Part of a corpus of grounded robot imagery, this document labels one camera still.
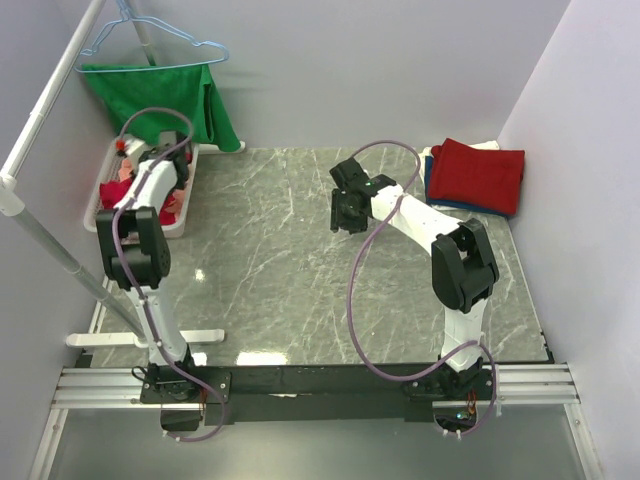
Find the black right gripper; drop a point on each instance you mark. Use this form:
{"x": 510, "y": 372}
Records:
{"x": 338, "y": 220}

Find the pink-red t-shirt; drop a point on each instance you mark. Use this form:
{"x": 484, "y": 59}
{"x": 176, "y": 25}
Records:
{"x": 111, "y": 192}

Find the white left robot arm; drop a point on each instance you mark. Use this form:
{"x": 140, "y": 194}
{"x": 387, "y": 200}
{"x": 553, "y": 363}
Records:
{"x": 135, "y": 252}

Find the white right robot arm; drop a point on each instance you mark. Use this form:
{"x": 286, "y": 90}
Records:
{"x": 463, "y": 266}

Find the salmon orange t-shirt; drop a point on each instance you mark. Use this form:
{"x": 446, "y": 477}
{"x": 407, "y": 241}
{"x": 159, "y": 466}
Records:
{"x": 163, "y": 179}

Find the green hanging t-shirt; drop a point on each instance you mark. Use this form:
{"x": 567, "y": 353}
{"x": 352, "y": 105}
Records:
{"x": 189, "y": 90}

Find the white plastic laundry basket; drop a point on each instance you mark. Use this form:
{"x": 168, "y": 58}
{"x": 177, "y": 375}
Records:
{"x": 108, "y": 172}

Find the blue folded t-shirt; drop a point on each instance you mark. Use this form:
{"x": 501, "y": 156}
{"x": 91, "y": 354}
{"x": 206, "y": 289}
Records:
{"x": 452, "y": 205}

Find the dark red folded t-shirt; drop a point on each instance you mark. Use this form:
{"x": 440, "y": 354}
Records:
{"x": 487, "y": 179}

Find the white clothes rack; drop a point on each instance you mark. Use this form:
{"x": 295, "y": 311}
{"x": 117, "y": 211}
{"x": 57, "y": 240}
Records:
{"x": 41, "y": 303}

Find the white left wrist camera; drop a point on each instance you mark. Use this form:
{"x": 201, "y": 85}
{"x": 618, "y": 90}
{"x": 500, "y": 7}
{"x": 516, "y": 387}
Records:
{"x": 130, "y": 147}

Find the light blue wire hanger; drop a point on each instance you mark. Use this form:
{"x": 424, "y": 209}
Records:
{"x": 128, "y": 14}

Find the aluminium rail frame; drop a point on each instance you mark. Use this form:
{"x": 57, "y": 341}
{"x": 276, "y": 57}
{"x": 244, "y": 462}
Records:
{"x": 519, "y": 384}

